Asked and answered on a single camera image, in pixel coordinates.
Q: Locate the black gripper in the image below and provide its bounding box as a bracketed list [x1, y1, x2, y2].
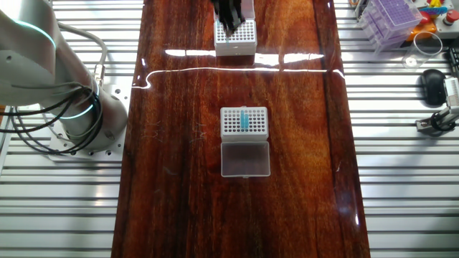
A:
[210, 0, 247, 39]

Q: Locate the white hinged pipette tip box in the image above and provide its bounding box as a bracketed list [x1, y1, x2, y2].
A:
[214, 0, 258, 57]
[219, 106, 272, 179]

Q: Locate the purple pipette tip box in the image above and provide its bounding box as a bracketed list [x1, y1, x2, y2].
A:
[358, 0, 423, 54]

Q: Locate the glossy wooden board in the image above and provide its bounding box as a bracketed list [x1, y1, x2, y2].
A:
[110, 0, 371, 258]

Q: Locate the clear plastic cup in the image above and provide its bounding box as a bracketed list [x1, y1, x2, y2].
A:
[400, 31, 444, 70]

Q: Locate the colourful plastic toy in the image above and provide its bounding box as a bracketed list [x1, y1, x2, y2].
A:
[419, 0, 449, 17]

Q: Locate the black computer mouse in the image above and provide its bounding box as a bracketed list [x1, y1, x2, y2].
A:
[420, 68, 448, 108]

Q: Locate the red emergency stop button box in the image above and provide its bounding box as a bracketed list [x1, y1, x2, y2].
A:
[432, 9, 459, 39]

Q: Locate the black keyboard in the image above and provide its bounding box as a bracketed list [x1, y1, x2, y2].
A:
[448, 46, 459, 78]

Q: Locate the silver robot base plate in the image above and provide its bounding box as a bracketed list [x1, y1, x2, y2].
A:
[48, 84, 132, 162]

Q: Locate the grey cable with metal connector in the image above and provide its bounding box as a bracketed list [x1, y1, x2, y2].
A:
[55, 21, 109, 89]

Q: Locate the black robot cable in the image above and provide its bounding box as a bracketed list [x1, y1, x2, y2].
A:
[0, 80, 105, 156]

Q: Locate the silver depth camera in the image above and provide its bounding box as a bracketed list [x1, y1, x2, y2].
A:
[443, 76, 459, 108]

